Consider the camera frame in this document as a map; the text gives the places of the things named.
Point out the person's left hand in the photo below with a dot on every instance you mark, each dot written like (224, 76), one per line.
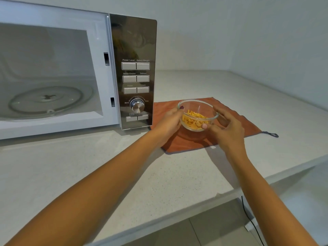
(167, 125)

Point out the person's right hand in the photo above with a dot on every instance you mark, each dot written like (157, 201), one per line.
(232, 130)

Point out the person's left thumb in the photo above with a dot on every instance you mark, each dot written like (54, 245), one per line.
(176, 110)

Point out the person's right thumb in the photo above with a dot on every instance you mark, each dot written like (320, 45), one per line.
(211, 127)

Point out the clear glass bowl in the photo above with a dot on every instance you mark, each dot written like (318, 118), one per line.
(191, 104)

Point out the person's left forearm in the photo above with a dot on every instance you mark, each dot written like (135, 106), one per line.
(97, 187)

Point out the person's right forearm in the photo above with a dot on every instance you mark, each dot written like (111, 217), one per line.
(266, 202)

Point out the orange snack pieces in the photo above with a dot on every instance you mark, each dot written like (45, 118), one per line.
(194, 120)

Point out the orange cloth with grey loop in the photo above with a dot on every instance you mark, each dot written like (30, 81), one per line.
(230, 115)

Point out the silver microwave dial knob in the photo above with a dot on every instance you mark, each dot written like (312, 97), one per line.
(137, 106)

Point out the glass microwave turntable plate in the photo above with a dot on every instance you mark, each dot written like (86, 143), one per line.
(64, 98)

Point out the white microwave oven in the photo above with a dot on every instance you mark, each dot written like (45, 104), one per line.
(64, 40)

